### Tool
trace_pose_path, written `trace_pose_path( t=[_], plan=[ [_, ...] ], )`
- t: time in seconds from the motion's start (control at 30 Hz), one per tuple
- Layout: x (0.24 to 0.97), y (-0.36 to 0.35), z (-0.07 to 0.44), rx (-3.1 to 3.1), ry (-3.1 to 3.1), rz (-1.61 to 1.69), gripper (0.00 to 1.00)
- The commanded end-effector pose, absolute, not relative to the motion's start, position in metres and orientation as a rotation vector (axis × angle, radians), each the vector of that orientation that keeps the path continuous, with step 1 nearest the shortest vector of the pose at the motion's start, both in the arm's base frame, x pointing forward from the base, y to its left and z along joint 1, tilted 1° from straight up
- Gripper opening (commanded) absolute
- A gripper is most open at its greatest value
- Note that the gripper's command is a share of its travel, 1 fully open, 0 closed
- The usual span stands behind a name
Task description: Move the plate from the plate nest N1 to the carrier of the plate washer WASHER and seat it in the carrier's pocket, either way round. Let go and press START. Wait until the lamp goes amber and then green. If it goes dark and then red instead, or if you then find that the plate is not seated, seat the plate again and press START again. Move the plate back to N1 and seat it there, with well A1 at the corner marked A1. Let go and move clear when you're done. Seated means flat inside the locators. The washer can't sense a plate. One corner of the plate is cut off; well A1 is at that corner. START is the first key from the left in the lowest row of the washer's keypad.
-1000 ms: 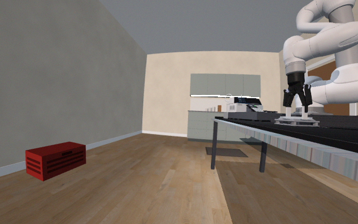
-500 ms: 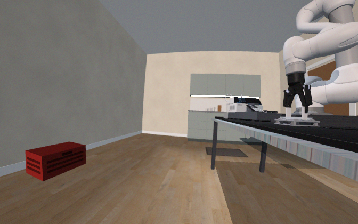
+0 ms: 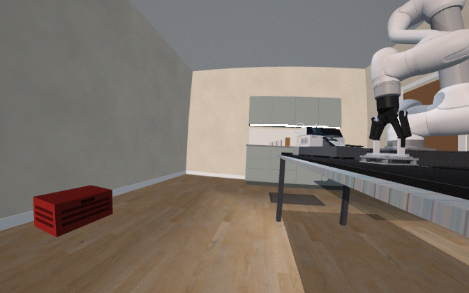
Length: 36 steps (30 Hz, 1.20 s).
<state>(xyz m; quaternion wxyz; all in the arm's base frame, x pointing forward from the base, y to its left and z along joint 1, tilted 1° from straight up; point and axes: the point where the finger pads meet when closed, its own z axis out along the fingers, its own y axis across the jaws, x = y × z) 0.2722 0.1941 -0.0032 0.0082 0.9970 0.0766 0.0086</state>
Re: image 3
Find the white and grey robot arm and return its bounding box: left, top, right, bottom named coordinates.
left=371, top=0, right=469, bottom=151

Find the white microplate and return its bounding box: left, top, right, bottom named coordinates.
left=367, top=153, right=410, bottom=158

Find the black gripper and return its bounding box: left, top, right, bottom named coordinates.
left=369, top=96, right=412, bottom=156

